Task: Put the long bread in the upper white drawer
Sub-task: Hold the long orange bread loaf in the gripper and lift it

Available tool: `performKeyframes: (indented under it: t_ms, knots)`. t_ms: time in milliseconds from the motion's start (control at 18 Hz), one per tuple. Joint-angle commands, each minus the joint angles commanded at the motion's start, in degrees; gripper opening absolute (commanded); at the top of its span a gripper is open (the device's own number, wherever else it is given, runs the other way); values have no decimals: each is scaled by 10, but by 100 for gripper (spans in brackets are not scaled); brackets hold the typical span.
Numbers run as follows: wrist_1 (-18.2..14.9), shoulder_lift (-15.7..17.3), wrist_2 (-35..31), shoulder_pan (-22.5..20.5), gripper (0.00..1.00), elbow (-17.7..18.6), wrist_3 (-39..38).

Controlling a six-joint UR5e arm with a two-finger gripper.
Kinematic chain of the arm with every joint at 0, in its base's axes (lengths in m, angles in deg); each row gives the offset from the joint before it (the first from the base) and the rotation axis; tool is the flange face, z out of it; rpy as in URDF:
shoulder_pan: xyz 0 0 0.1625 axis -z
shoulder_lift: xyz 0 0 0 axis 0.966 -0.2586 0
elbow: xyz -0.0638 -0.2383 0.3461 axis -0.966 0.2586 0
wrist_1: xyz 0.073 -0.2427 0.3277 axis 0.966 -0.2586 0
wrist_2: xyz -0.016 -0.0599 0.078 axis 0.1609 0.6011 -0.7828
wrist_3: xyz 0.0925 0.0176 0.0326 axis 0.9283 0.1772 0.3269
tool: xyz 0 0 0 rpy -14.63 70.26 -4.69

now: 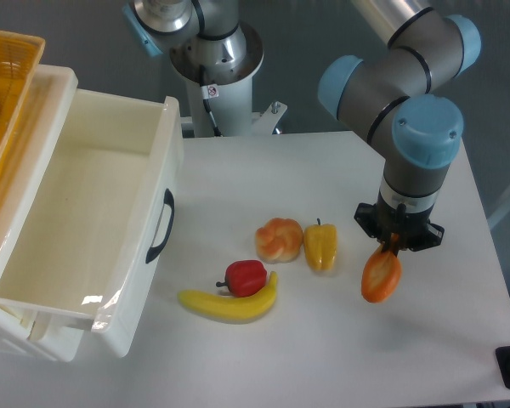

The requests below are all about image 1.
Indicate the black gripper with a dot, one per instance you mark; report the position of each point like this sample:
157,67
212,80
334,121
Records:
396,229

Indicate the long orange bread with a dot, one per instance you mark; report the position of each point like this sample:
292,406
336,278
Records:
381,276

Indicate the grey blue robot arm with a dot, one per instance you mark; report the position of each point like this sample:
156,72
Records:
389,104

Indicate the round braided bread roll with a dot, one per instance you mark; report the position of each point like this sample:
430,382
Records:
279,240

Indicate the open upper white drawer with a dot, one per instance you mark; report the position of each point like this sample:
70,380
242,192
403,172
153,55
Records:
80,256

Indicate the white drawer cabinet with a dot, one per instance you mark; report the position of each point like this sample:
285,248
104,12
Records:
43,114

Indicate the yellow bell pepper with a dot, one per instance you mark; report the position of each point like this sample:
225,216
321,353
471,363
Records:
320,246

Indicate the red bell pepper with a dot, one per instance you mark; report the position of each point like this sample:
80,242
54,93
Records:
244,278

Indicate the yellow banana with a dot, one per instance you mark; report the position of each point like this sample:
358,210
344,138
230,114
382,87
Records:
231,309

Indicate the yellow plastic basket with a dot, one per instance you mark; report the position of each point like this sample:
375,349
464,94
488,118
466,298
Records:
20,55

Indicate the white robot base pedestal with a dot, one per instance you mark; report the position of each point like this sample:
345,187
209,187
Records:
218,76

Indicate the black drawer handle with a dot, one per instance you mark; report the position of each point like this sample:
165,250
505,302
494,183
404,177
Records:
163,228

